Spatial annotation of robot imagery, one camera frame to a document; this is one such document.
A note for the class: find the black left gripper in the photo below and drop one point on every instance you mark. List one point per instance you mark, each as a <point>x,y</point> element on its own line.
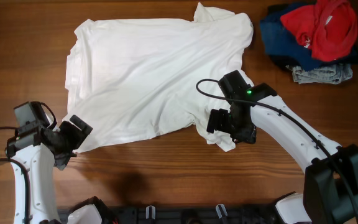
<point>70,137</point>

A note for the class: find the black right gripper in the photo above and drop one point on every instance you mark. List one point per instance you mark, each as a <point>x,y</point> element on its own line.
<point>224,121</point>

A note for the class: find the white t-shirt with black print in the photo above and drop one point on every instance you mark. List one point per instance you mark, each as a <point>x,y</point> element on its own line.
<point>136,79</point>

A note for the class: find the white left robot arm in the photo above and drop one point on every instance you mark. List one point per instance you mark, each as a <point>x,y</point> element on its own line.
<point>36,149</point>

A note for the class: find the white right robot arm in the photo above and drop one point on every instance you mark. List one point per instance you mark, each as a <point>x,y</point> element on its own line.
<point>330,192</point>

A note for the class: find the black garment under pile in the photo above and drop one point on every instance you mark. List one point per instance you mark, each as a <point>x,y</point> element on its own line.
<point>278,60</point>

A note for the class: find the dark blue garment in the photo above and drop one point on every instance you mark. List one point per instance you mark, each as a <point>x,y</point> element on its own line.
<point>287,43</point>

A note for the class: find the grey denim garment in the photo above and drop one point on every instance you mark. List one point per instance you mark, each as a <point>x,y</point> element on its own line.
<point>332,74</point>

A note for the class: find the red garment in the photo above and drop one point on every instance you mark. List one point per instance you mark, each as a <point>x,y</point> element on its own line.
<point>329,28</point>

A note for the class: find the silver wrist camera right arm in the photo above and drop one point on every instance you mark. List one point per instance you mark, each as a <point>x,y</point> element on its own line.
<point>233,85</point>

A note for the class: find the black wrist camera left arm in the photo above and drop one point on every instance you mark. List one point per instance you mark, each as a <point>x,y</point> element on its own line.
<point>31,116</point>

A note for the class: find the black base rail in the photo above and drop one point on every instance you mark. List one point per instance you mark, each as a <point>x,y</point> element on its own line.
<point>245,214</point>

